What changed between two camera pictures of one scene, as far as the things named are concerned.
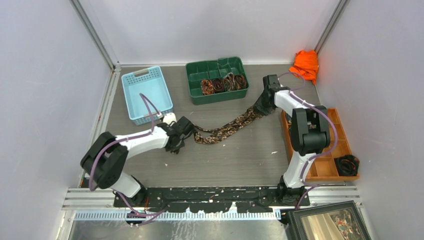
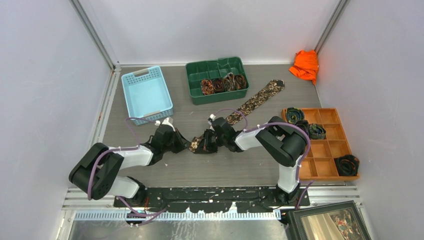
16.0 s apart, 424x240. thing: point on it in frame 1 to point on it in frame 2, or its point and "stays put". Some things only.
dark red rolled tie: x=218 y=85 stays put
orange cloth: x=305 y=65 stays put
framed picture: x=338 y=221 stays put
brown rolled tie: x=240 y=81 stays put
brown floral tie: x=220 y=134 to x=197 y=145
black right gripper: x=259 y=105 to x=208 y=148
